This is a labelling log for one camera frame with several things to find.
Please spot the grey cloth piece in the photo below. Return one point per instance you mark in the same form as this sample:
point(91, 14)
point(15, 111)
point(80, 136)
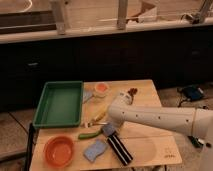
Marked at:
point(87, 95)

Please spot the orange plastic bowl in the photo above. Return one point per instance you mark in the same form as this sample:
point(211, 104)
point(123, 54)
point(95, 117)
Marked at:
point(58, 152)

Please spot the black white striped brush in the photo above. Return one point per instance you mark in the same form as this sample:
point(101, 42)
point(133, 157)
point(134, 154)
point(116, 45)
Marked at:
point(120, 150)

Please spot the white clear wrapper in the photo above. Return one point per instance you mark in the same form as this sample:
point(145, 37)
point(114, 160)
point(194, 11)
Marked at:
point(126, 98)

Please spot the yellow corn cob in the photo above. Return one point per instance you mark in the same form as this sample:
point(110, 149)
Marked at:
point(99, 115)

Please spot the metal fork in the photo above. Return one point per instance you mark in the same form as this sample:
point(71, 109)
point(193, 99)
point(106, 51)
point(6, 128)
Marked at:
point(90, 124)

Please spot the blue sponge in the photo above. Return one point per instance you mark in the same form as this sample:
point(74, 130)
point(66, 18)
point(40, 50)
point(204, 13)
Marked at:
point(95, 150)

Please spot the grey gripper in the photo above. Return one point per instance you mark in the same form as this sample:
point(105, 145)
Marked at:
point(108, 130)

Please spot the small orange cup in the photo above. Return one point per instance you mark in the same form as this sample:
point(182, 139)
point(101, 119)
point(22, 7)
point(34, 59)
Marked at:
point(101, 89)

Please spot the green plastic tray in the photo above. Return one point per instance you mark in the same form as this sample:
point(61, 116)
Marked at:
point(60, 105)

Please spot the green chili pepper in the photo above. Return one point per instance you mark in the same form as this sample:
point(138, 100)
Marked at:
point(84, 136)

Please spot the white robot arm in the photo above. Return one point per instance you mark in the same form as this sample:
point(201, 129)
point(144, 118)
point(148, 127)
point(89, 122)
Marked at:
point(188, 121)

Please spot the brown toy item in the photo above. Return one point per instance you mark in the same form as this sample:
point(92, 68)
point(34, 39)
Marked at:
point(132, 91)

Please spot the blue device on floor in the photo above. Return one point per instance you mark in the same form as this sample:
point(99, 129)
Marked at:
point(191, 93)

